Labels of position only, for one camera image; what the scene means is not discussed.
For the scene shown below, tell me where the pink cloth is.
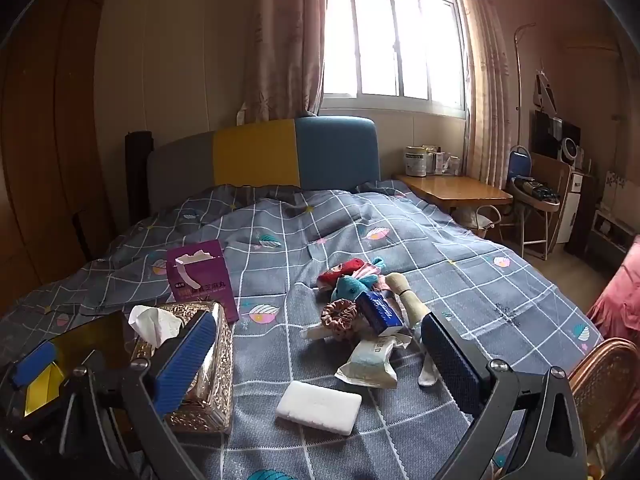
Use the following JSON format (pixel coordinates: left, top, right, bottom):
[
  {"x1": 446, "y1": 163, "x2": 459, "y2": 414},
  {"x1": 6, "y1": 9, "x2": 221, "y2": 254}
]
[{"x1": 587, "y1": 235, "x2": 640, "y2": 346}]

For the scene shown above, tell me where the small white fan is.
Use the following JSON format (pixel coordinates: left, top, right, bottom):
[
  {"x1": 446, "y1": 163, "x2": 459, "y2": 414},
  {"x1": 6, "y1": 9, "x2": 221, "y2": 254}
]
[{"x1": 560, "y1": 137, "x2": 584, "y2": 170}]

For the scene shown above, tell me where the large white tin can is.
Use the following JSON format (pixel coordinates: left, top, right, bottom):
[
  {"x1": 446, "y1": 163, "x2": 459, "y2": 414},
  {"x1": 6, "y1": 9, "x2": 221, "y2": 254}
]
[{"x1": 405, "y1": 145, "x2": 427, "y2": 177}]

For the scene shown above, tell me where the wooden wardrobe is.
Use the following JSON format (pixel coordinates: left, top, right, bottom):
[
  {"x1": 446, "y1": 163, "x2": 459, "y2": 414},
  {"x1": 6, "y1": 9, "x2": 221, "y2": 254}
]
[{"x1": 0, "y1": 0, "x2": 116, "y2": 311}]

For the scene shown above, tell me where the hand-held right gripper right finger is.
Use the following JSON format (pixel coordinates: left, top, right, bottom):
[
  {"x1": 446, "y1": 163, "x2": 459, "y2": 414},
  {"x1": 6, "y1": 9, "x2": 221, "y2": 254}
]
[{"x1": 420, "y1": 312, "x2": 588, "y2": 480}]

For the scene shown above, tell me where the blue tissue packet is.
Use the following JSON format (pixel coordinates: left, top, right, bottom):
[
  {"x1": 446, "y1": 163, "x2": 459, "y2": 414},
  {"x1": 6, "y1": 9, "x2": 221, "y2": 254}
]
[{"x1": 354, "y1": 291, "x2": 405, "y2": 337}]

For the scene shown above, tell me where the pink patterned curtain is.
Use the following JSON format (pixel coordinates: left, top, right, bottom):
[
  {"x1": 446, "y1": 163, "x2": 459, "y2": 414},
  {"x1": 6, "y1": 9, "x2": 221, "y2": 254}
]
[
  {"x1": 242, "y1": 0, "x2": 331, "y2": 125},
  {"x1": 447, "y1": 0, "x2": 516, "y2": 188}
]

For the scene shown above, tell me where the wooden side table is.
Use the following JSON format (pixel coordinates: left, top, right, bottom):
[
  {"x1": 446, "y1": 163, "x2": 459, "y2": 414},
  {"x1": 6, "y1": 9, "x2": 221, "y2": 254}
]
[{"x1": 392, "y1": 174, "x2": 515, "y2": 216}]

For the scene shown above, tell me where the gold tin box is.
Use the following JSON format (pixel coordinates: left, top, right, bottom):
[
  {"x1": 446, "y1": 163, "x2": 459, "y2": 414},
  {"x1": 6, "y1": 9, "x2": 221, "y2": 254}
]
[{"x1": 20, "y1": 311, "x2": 136, "y2": 418}]

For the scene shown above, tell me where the grey yellow blue headboard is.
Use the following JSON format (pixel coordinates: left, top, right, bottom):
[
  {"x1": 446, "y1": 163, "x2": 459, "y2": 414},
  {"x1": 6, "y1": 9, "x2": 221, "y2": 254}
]
[{"x1": 146, "y1": 116, "x2": 381, "y2": 211}]

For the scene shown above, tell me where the purple cardboard box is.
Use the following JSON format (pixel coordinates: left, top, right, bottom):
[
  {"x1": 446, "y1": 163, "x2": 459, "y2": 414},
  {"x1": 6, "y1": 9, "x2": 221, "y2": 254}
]
[{"x1": 165, "y1": 240, "x2": 241, "y2": 323}]

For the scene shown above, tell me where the grey checked blanket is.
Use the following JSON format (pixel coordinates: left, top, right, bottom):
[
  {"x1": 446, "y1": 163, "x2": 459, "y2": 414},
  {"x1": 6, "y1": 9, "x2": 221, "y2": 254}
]
[{"x1": 0, "y1": 180, "x2": 608, "y2": 480}]

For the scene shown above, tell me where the ornate gold tissue box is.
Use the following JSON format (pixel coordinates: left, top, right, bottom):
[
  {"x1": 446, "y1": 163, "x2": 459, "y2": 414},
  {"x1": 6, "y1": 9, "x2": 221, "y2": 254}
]
[{"x1": 129, "y1": 300, "x2": 236, "y2": 435}]

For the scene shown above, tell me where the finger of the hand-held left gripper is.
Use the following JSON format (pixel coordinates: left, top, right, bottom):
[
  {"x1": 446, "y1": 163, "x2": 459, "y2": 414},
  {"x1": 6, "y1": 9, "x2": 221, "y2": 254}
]
[{"x1": 9, "y1": 342, "x2": 57, "y2": 392}]

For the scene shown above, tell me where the blue plush toy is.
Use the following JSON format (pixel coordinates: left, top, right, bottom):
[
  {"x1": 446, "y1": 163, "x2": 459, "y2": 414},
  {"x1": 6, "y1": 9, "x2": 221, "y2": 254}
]
[{"x1": 332, "y1": 257, "x2": 386, "y2": 306}]

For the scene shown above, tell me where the dark patterned cloth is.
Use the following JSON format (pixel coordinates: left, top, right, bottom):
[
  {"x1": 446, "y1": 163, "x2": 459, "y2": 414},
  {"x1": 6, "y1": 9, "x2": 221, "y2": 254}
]
[{"x1": 514, "y1": 176, "x2": 561, "y2": 202}]

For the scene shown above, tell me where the beige cloth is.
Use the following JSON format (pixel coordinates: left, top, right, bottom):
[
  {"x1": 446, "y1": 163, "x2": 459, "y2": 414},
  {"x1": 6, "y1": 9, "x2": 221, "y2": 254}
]
[{"x1": 385, "y1": 272, "x2": 431, "y2": 331}]

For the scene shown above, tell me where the brown scrunchie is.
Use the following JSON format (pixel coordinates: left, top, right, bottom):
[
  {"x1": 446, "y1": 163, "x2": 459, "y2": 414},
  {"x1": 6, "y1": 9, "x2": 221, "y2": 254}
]
[{"x1": 320, "y1": 298, "x2": 358, "y2": 333}]

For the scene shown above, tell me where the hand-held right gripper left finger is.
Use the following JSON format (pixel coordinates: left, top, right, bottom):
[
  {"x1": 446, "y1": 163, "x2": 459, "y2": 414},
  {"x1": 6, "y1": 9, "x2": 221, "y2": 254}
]
[{"x1": 55, "y1": 309, "x2": 221, "y2": 480}]

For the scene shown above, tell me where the red plush cloth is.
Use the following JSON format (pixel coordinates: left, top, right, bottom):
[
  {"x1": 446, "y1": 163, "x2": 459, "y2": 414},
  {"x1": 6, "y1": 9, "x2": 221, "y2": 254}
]
[{"x1": 318, "y1": 257, "x2": 366, "y2": 286}]

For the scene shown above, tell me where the blue folding chair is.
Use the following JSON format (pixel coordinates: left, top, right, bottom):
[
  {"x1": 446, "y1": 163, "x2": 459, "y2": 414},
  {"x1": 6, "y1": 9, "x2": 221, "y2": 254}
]
[{"x1": 507, "y1": 145, "x2": 563, "y2": 261}]

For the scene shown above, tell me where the wet wipes packet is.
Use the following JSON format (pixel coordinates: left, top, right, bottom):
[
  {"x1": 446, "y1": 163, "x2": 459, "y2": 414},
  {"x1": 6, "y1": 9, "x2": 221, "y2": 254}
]
[{"x1": 334, "y1": 335, "x2": 413, "y2": 389}]

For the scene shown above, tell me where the rattan chair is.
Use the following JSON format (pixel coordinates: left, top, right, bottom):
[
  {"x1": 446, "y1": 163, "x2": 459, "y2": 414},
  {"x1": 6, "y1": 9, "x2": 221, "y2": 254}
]
[{"x1": 570, "y1": 337, "x2": 640, "y2": 453}]

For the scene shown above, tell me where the black rolled mat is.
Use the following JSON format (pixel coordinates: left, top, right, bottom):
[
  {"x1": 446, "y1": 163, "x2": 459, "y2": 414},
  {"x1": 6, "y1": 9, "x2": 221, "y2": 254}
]
[{"x1": 125, "y1": 131, "x2": 153, "y2": 226}]

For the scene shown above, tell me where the wicker basket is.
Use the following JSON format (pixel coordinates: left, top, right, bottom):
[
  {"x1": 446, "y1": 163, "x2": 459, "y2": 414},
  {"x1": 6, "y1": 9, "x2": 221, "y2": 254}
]
[{"x1": 465, "y1": 205, "x2": 503, "y2": 238}]

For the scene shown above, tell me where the black screen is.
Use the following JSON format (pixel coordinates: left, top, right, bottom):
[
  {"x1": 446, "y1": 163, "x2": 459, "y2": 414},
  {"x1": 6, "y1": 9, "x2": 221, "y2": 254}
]
[{"x1": 532, "y1": 109, "x2": 581, "y2": 161}]

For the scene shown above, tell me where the window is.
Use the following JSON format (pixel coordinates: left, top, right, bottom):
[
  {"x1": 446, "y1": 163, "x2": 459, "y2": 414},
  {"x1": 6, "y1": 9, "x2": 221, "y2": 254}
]
[{"x1": 322, "y1": 0, "x2": 468, "y2": 121}]

